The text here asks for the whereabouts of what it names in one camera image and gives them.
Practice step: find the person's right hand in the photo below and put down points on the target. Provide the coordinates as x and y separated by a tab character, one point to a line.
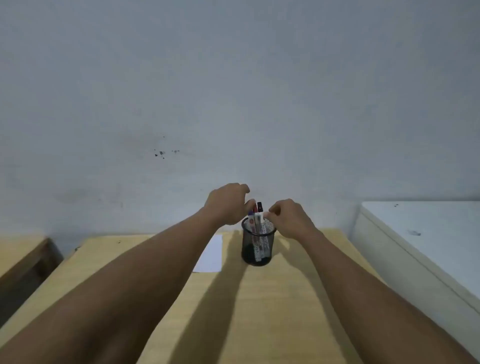
292	219

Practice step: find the person's left hand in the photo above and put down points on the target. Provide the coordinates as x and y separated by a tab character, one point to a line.
225	204

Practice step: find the person's left thumb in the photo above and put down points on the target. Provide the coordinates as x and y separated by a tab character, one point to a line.
250	206

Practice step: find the person's right fingers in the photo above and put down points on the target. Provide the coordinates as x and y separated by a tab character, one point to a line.
270	213

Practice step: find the person's right forearm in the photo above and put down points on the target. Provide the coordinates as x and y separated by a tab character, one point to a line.
367	303

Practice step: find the person's left forearm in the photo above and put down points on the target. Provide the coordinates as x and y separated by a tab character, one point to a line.
123	285

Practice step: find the blue cap marker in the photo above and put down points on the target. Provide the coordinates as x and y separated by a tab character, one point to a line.
250	216

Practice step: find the white barrel marker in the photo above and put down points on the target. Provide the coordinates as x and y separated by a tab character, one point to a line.
259	225

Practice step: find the black mesh pen holder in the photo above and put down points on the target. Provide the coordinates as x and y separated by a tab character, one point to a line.
258	255

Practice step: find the white paper sheet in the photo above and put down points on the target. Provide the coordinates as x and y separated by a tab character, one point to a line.
210	255

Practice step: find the white cabinet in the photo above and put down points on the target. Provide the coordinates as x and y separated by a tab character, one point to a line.
423	247

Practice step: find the wooden side desk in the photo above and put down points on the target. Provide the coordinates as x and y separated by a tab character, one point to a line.
22	266

